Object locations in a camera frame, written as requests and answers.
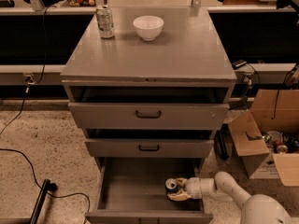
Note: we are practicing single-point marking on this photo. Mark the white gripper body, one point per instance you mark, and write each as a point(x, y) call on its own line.
point(192, 185)

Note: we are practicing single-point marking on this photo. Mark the blue pepsi can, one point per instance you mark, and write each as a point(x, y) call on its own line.
point(171, 185)

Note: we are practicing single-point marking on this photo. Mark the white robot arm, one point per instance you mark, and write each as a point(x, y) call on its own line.
point(255, 209)

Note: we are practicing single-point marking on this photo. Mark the bottom grey open drawer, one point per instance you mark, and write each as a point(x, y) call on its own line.
point(132, 191)

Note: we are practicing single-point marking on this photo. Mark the grey drawer cabinet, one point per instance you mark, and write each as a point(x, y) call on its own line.
point(186, 64)

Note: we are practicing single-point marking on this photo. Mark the middle grey drawer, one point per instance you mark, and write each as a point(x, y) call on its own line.
point(149, 148)

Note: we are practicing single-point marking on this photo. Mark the top grey drawer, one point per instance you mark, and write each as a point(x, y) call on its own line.
point(148, 116)

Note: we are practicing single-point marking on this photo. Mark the silver green soda can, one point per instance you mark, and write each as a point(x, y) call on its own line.
point(105, 21)

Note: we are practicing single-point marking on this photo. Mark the cans in cardboard box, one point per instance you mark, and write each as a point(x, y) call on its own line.
point(281, 143)

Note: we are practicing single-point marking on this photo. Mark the cardboard box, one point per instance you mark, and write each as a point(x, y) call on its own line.
point(272, 110)

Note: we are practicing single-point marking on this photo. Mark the small black device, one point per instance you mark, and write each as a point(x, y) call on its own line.
point(238, 64)

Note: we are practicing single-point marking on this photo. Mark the black metal floor stand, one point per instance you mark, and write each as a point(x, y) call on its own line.
point(47, 188)

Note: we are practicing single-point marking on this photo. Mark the white bowl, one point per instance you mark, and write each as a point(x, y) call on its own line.
point(148, 27)

